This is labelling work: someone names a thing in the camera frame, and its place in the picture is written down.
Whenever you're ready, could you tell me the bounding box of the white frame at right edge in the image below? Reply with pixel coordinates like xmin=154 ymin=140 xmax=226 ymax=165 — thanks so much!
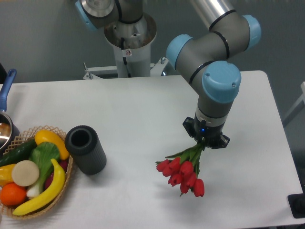
xmin=282 ymin=82 xmax=305 ymax=128

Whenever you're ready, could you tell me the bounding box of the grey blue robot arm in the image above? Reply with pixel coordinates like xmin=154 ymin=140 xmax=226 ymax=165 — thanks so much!
xmin=75 ymin=0 xmax=261 ymax=149

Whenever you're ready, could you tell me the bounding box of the blue handled saucepan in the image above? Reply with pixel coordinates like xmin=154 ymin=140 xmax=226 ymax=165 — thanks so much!
xmin=0 ymin=69 xmax=20 ymax=157

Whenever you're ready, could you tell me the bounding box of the yellow bell pepper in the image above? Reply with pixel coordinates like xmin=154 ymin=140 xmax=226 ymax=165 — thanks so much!
xmin=0 ymin=164 xmax=16 ymax=186

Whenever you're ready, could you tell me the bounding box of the red tulip bouquet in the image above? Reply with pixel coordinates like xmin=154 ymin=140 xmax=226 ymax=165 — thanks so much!
xmin=156 ymin=142 xmax=205 ymax=197

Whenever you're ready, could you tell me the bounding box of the yellow banana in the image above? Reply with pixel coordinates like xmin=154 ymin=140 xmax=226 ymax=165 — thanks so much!
xmin=13 ymin=159 xmax=65 ymax=216

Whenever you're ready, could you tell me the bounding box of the beige round disc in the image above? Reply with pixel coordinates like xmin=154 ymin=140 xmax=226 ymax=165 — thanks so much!
xmin=11 ymin=160 xmax=40 ymax=187

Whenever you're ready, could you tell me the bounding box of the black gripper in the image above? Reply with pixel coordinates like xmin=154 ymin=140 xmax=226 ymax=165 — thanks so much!
xmin=183 ymin=117 xmax=230 ymax=149

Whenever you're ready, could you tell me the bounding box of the green bok choy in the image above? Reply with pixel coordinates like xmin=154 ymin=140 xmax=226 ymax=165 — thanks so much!
xmin=27 ymin=142 xmax=60 ymax=199

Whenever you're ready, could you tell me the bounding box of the black device at table edge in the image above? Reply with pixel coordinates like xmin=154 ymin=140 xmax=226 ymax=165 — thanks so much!
xmin=287 ymin=193 xmax=305 ymax=219

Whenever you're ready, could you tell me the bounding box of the yellow squash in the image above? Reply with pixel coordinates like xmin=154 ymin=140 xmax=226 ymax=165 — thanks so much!
xmin=34 ymin=129 xmax=70 ymax=160

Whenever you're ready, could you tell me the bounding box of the green cucumber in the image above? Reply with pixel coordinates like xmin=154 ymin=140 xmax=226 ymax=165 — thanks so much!
xmin=0 ymin=139 xmax=37 ymax=167

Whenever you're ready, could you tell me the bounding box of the woven wicker basket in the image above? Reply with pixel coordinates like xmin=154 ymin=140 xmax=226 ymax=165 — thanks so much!
xmin=0 ymin=125 xmax=73 ymax=220

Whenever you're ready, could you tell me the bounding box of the orange fruit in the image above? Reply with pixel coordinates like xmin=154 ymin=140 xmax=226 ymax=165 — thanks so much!
xmin=0 ymin=183 xmax=26 ymax=206

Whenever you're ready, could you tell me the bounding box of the dark grey ribbed vase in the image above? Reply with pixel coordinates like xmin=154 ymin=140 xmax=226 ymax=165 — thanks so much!
xmin=65 ymin=125 xmax=107 ymax=175

